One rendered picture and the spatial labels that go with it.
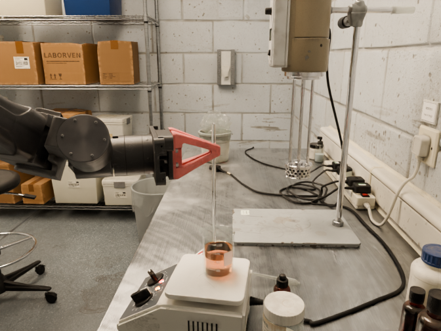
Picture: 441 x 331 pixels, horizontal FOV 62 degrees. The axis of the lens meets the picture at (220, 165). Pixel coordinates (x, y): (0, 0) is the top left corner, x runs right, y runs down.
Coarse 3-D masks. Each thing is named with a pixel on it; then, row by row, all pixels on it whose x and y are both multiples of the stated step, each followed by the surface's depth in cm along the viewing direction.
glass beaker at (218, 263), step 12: (204, 228) 60; (216, 228) 61; (228, 228) 60; (204, 240) 57; (216, 240) 56; (228, 240) 56; (204, 252) 58; (216, 252) 56; (228, 252) 57; (204, 264) 58; (216, 264) 57; (228, 264) 58; (216, 276) 58; (228, 276) 58
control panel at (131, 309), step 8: (176, 264) 66; (160, 272) 67; (168, 272) 65; (144, 280) 67; (168, 280) 61; (152, 288) 62; (160, 288) 60; (152, 296) 59; (160, 296) 57; (144, 304) 58; (152, 304) 56; (128, 312) 58; (136, 312) 57
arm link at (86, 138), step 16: (48, 112) 49; (64, 128) 41; (80, 128) 42; (96, 128) 42; (48, 144) 41; (64, 144) 41; (80, 144) 41; (96, 144) 42; (64, 160) 51; (80, 160) 41; (96, 160) 42; (48, 176) 49
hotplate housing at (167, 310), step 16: (160, 304) 55; (176, 304) 55; (192, 304) 55; (208, 304) 55; (256, 304) 61; (128, 320) 57; (144, 320) 56; (160, 320) 55; (176, 320) 55; (192, 320) 54; (208, 320) 54; (224, 320) 53; (240, 320) 53
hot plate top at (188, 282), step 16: (192, 256) 65; (176, 272) 60; (192, 272) 60; (240, 272) 60; (176, 288) 56; (192, 288) 56; (208, 288) 56; (224, 288) 56; (240, 288) 56; (224, 304) 53; (240, 304) 53
